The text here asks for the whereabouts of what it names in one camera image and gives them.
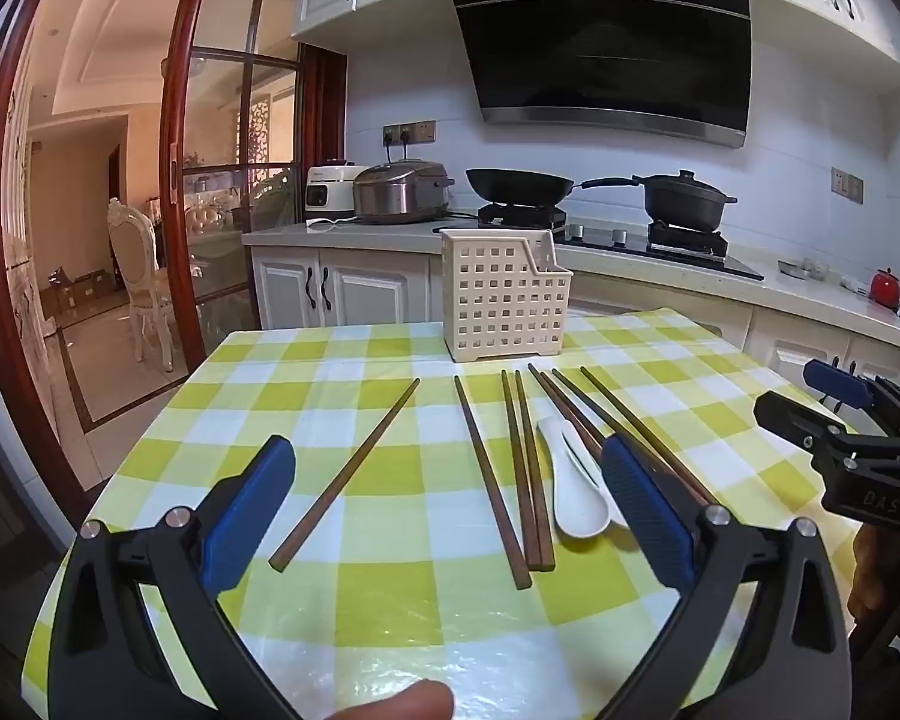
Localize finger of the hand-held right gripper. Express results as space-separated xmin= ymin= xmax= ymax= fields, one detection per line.
xmin=802 ymin=360 xmax=884 ymax=412
xmin=753 ymin=391 xmax=850 ymax=460

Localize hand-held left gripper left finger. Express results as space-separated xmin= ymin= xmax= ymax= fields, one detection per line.
xmin=49 ymin=433 xmax=298 ymax=720

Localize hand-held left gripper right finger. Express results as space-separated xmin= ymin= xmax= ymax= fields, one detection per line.
xmin=600 ymin=433 xmax=853 ymax=720

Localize white ceramic spoon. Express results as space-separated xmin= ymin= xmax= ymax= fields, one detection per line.
xmin=561 ymin=420 xmax=629 ymax=532
xmin=538 ymin=418 xmax=613 ymax=539

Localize cream perforated utensil basket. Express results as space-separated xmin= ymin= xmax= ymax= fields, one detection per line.
xmin=441 ymin=229 xmax=573 ymax=362

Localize person's right hand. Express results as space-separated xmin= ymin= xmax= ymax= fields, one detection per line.
xmin=849 ymin=521 xmax=900 ymax=620

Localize person's left hand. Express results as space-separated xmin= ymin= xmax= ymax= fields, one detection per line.
xmin=328 ymin=679 xmax=456 ymax=720

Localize green checked tablecloth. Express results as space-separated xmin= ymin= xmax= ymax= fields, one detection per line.
xmin=22 ymin=307 xmax=863 ymax=720

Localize black glass gas stove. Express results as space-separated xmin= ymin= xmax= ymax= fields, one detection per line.
xmin=433 ymin=202 xmax=766 ymax=282

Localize black lidded pot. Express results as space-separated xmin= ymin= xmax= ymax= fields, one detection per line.
xmin=634 ymin=169 xmax=738 ymax=232

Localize white lower cabinets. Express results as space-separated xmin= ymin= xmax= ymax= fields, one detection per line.
xmin=251 ymin=247 xmax=900 ymax=428

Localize white carved chair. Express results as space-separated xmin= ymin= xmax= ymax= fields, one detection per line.
xmin=107 ymin=197 xmax=177 ymax=372

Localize stack of cardboard boxes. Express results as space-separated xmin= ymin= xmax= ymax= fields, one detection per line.
xmin=41 ymin=266 xmax=113 ymax=316

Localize stone countertop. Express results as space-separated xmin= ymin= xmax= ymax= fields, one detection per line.
xmin=241 ymin=217 xmax=900 ymax=361

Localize white kitchen appliance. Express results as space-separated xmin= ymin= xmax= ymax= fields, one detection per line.
xmin=304 ymin=159 xmax=376 ymax=230

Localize black wok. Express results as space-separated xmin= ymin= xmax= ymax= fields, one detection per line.
xmin=465 ymin=167 xmax=641 ymax=208

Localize silver rice cooker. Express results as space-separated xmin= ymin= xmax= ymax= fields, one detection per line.
xmin=352 ymin=159 xmax=456 ymax=224

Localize red wooden sliding door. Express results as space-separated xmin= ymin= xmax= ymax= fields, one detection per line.
xmin=0 ymin=0 xmax=346 ymax=518

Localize black range hood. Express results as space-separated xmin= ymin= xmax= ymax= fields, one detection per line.
xmin=441 ymin=0 xmax=753 ymax=149

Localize gold wall socket row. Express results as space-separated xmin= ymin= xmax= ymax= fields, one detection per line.
xmin=382 ymin=120 xmax=437 ymax=146

